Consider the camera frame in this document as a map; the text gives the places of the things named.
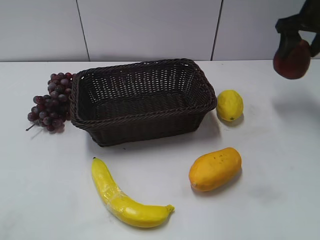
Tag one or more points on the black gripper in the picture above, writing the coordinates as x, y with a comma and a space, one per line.
308, 20

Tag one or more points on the red apple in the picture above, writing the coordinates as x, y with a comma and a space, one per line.
296, 64

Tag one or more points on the dark brown wicker basket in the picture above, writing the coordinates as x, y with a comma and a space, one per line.
141, 101

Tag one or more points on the yellow lemon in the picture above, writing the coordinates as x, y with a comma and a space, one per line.
230, 105

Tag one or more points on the orange mango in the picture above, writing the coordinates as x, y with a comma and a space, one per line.
212, 170

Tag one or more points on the yellow banana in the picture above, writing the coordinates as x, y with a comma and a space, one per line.
121, 205

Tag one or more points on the purple grape bunch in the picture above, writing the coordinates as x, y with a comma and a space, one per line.
50, 111

